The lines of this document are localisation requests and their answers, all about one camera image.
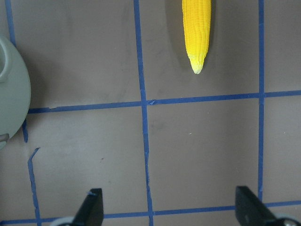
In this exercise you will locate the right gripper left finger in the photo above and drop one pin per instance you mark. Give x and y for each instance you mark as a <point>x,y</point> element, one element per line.
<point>90,212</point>

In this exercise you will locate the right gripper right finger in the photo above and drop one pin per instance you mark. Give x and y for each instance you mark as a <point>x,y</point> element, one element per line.
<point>250,211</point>

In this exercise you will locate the yellow corn cob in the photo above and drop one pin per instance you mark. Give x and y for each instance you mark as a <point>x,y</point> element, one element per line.
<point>196,25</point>

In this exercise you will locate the pale green electric pot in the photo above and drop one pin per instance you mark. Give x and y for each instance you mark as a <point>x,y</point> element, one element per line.
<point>15,91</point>

